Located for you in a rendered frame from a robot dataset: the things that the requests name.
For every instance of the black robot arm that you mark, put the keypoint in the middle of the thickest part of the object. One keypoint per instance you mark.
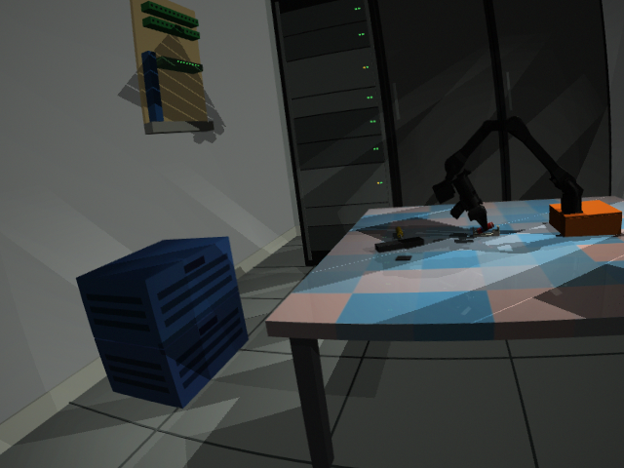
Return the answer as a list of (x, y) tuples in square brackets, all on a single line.
[(572, 192)]

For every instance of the red cylindrical battery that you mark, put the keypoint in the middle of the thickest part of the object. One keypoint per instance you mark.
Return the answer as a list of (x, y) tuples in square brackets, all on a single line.
[(481, 229)]

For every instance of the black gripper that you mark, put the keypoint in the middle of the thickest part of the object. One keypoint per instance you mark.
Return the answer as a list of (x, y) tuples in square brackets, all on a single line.
[(476, 210)]

